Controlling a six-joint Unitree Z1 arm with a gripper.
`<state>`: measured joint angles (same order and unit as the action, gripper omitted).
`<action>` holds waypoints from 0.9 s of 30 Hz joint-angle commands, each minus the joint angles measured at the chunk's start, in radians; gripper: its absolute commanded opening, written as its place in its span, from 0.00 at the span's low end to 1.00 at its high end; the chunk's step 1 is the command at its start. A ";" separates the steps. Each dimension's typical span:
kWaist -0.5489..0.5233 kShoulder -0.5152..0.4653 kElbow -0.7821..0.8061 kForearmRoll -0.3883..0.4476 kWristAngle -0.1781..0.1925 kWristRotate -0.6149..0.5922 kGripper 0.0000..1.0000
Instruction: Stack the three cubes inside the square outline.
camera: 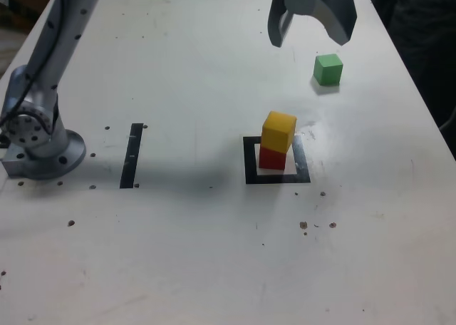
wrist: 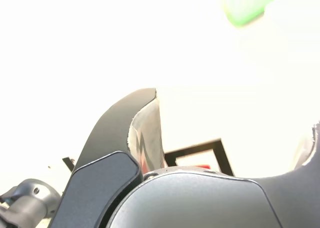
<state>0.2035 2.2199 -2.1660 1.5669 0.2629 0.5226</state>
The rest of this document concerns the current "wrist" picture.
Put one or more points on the black tape strip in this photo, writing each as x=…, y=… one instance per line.
x=68, y=163

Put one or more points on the green cube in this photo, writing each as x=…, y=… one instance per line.
x=245, y=5

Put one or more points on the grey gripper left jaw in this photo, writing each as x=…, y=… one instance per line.
x=105, y=150

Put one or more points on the red cube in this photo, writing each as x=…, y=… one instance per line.
x=205, y=167

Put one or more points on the black tape square outline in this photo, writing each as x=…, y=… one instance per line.
x=225, y=158

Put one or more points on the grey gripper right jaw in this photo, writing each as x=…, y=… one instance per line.
x=200, y=203

